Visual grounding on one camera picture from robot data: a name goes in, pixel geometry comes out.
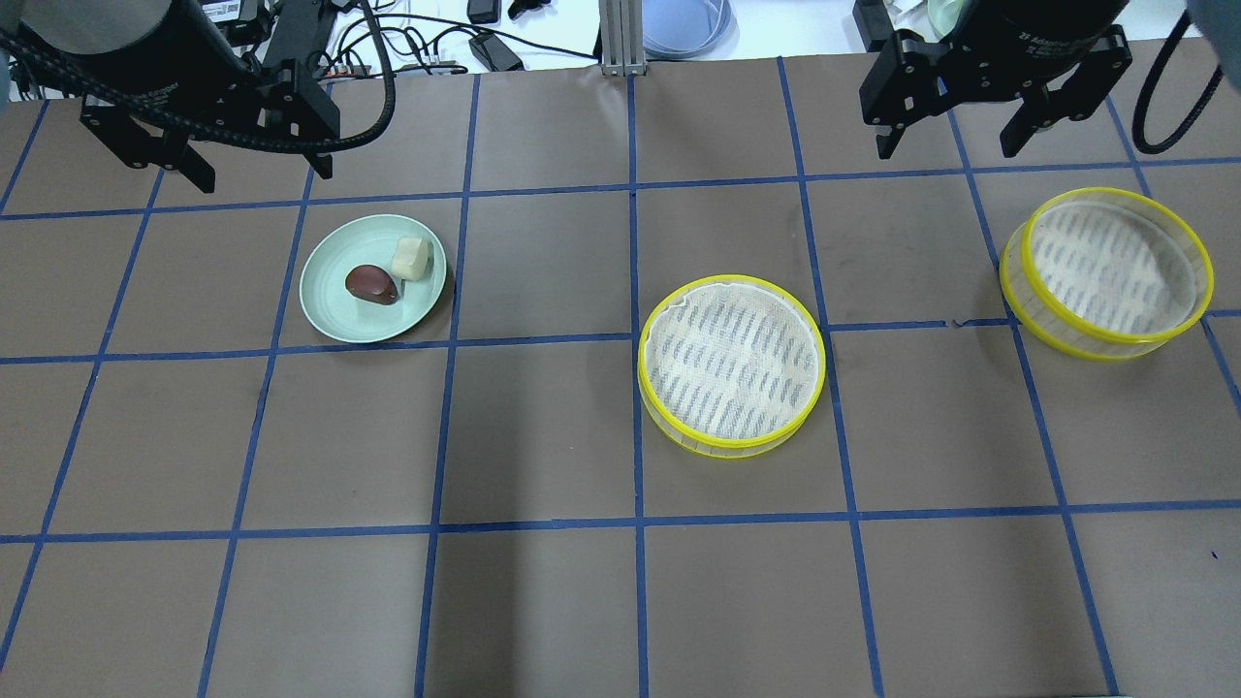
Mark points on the blue round plate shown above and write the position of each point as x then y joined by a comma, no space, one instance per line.
683,29

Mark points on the black power adapter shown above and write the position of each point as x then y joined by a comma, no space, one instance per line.
493,54

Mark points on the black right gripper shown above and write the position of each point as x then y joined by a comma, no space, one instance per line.
1035,29

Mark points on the yellow steamer basket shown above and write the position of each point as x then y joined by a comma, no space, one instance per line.
1106,275
730,366

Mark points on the black device on desk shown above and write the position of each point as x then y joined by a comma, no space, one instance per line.
873,22

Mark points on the white steamed bun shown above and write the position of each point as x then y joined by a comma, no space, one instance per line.
412,258

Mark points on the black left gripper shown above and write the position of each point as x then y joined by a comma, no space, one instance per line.
155,73

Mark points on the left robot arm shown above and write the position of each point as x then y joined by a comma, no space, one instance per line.
72,30

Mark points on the aluminium frame post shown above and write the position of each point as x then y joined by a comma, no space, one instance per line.
621,38

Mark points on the light green plate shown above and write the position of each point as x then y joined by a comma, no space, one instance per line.
372,240

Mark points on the dark brown bun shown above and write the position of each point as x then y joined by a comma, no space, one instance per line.
372,284

